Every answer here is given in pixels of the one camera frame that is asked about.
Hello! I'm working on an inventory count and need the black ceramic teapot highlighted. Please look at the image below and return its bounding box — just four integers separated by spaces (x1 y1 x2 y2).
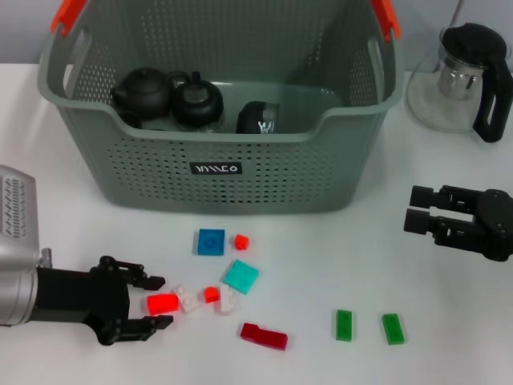
110 67 177 120

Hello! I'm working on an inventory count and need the gray perforated storage bin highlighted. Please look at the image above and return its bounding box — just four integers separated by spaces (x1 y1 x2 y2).
36 0 403 216

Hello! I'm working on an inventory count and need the glass teacup with black holder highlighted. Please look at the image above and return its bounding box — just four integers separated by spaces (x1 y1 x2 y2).
171 71 225 134
235 99 281 136

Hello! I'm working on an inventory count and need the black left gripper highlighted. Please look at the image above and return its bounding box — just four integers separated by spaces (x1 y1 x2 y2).
35 256 174 347

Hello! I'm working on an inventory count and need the orange bin handle clip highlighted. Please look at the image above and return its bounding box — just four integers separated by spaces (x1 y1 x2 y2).
50 0 88 38
368 0 402 43

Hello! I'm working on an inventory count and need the glass pitcher with black lid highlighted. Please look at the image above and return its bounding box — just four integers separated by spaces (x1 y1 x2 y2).
405 22 513 144

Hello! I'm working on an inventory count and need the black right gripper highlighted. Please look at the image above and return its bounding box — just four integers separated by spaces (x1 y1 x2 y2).
403 184 513 261

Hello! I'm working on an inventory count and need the teal square brick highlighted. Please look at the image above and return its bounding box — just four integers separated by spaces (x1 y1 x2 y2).
222 258 261 297

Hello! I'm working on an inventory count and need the blue square brick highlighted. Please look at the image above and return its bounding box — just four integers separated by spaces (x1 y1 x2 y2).
196 228 226 256

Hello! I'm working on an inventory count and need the bright red slope brick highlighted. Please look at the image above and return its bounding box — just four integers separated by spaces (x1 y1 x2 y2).
147 294 180 316

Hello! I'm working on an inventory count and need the green rectangular brick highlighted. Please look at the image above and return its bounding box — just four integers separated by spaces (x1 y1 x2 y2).
380 312 407 346
334 308 355 342

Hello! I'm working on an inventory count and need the white square brick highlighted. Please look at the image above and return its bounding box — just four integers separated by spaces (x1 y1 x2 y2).
172 283 200 314

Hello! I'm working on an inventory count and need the white narrow brick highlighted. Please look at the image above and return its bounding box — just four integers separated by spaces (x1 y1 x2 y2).
216 283 241 317

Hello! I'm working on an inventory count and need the dark red long brick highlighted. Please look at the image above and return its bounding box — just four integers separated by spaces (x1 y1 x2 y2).
239 322 289 352

